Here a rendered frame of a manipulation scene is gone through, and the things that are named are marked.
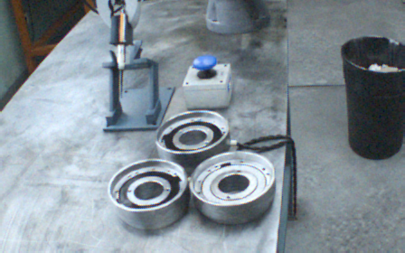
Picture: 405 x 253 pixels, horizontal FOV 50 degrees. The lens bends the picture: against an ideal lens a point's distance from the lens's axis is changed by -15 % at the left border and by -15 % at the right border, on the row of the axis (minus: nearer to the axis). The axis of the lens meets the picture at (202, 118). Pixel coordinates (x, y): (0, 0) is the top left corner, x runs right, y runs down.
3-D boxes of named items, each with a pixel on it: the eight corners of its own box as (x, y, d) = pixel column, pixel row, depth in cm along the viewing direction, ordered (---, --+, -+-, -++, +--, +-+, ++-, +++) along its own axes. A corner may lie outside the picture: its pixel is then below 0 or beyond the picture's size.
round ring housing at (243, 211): (287, 213, 59) (287, 189, 57) (205, 237, 58) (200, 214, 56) (262, 166, 68) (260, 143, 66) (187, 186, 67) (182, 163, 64)
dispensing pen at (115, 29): (108, 97, 75) (110, -5, 76) (117, 98, 79) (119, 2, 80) (121, 96, 75) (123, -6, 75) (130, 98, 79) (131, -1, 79)
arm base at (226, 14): (211, 13, 122) (206, -22, 117) (271, 10, 118) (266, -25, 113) (202, 36, 109) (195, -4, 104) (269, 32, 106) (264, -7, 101)
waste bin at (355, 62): (414, 163, 178) (424, 71, 155) (343, 168, 185) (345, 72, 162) (401, 117, 206) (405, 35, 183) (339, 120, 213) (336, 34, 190)
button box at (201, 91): (229, 107, 82) (225, 81, 79) (186, 109, 84) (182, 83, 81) (234, 83, 89) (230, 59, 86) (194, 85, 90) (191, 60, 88)
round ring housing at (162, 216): (131, 243, 58) (122, 221, 56) (107, 198, 67) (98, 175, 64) (206, 214, 61) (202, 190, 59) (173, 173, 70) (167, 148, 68)
